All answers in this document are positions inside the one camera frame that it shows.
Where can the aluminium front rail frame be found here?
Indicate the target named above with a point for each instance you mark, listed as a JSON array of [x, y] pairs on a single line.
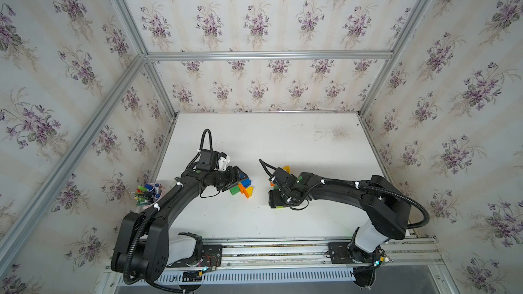
[[301, 260]]

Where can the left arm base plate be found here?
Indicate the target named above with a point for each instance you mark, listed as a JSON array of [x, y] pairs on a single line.
[[210, 256]]

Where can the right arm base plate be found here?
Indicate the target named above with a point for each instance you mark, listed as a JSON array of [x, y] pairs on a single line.
[[349, 253]]

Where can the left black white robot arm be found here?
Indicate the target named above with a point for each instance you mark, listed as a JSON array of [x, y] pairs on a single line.
[[143, 245]]

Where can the yellow sloped lego brick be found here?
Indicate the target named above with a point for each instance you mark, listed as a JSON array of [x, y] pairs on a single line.
[[249, 192]]

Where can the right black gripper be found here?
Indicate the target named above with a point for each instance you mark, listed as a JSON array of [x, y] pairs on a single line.
[[273, 200]]

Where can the orange long lego brick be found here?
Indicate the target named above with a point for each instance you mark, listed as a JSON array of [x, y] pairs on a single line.
[[242, 189]]

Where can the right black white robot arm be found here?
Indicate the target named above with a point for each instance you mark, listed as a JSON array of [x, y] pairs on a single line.
[[390, 214]]

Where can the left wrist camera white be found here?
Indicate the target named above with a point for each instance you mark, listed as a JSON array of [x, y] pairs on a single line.
[[223, 161]]

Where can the pink pen cup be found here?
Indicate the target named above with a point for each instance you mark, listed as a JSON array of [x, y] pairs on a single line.
[[148, 194]]

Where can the blue square lego brick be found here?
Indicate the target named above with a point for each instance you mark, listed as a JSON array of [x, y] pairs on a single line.
[[246, 183]]

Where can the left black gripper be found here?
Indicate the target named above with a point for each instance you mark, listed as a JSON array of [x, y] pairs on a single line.
[[231, 180]]

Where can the small green lego brick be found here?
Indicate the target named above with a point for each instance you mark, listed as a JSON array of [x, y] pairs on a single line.
[[235, 190]]

